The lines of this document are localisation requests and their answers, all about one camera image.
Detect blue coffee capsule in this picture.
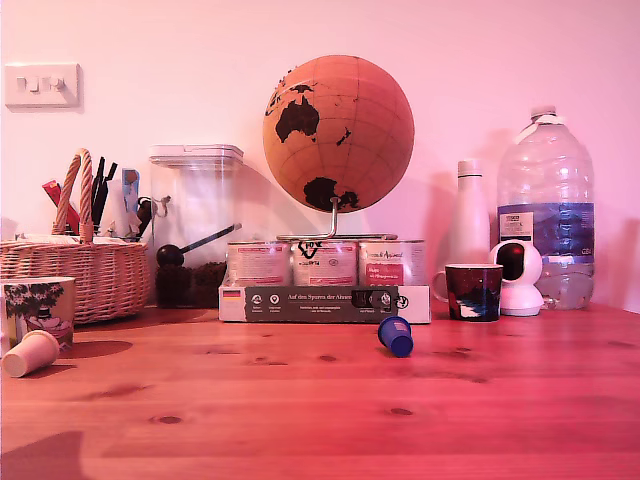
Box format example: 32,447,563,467
377,315,414,359

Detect cream coffee capsule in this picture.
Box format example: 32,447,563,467
1,329,61,379

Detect dark brown coffee beans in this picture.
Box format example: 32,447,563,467
155,259,229,307

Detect illustrated cartoon coffee cup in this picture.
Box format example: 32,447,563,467
0,276,76,359

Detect tin can black logo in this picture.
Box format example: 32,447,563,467
291,239,360,287

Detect cardboard tray box dark print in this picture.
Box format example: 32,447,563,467
218,283,432,324

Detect cork globe on metal stand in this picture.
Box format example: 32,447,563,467
262,54,415,242

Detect clear plastic lidded container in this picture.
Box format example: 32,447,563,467
148,143,245,309

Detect white slim bottle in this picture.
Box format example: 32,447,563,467
446,158,492,267

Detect dark mug with night print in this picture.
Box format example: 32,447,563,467
431,263,504,322

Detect black kitchen utensil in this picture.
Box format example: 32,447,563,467
91,156,106,229
97,161,119,229

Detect large clear water bottle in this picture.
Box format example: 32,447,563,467
496,104,596,311

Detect red packet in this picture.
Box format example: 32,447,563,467
42,180,81,235

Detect black long-handled scoop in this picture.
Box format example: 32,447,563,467
155,222,243,266

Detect dark brown handled utensil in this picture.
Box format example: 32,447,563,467
134,196,154,241

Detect small white round camera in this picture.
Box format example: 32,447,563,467
487,239,545,317

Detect wicker basket with handle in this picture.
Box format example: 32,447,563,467
0,147,151,325

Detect white wall switch plate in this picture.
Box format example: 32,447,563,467
4,62,81,110

